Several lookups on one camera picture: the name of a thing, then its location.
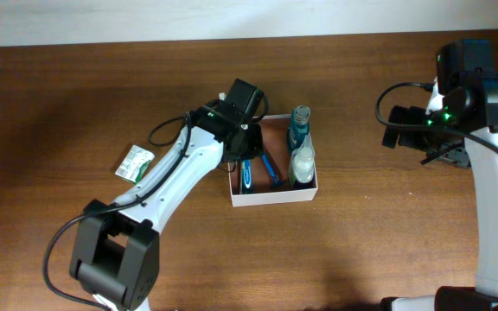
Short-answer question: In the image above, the blue disposable razor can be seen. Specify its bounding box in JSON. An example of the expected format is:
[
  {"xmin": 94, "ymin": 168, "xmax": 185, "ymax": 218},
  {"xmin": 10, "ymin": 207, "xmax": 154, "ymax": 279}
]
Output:
[{"xmin": 261, "ymin": 152, "xmax": 286, "ymax": 190}]

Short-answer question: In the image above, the blue mouthwash bottle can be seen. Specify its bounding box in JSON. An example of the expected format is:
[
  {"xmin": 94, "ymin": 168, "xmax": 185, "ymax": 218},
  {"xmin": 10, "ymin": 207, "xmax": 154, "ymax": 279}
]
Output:
[{"xmin": 287, "ymin": 105, "xmax": 311, "ymax": 154}]

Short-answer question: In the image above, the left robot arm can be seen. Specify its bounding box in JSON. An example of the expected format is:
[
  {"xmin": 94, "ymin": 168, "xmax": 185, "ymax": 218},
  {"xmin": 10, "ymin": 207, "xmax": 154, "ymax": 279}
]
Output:
[{"xmin": 69, "ymin": 79, "xmax": 269, "ymax": 310}]

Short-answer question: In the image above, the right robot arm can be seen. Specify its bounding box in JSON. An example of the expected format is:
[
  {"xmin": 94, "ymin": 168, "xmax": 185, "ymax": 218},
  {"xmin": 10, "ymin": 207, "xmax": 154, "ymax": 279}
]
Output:
[{"xmin": 375, "ymin": 39, "xmax": 498, "ymax": 311}]

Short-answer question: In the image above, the green white soap box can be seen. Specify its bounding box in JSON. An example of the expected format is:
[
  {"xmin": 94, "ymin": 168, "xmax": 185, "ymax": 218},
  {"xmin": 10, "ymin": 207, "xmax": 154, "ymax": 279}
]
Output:
[{"xmin": 115, "ymin": 145, "xmax": 155, "ymax": 184}]

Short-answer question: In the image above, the blue toothbrush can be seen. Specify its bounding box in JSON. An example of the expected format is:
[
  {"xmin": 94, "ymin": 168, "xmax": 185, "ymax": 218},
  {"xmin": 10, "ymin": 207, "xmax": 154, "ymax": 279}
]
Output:
[{"xmin": 240, "ymin": 160, "xmax": 253, "ymax": 194}]

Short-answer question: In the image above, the white cardboard box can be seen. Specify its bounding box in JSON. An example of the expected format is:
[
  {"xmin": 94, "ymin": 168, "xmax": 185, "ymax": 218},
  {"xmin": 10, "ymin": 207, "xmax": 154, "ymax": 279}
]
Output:
[{"xmin": 228, "ymin": 114, "xmax": 318, "ymax": 207}]

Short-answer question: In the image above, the clear pump soap bottle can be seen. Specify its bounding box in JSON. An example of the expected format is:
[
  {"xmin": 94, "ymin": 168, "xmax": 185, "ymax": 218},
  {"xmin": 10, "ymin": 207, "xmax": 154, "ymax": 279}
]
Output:
[{"xmin": 288, "ymin": 134, "xmax": 315, "ymax": 190}]

